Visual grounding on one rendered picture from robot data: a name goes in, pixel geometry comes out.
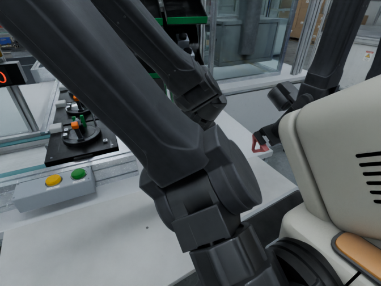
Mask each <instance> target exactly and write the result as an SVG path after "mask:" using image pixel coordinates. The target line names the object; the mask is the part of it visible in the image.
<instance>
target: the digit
mask: <svg viewBox="0 0 381 286"><path fill-rule="evenodd" d="M11 84H12V81H11V79H10V77H9V75H8V73H7V71H6V69H5V67H4V66H0V86H1V85H11Z"/></svg>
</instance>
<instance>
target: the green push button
mask: <svg viewBox="0 0 381 286"><path fill-rule="evenodd" d="M85 174H86V172H85V170H84V169H76V170H74V171H73V172H72V173H71V176H72V178H73V179H80V178H82V177H84V176H85Z"/></svg>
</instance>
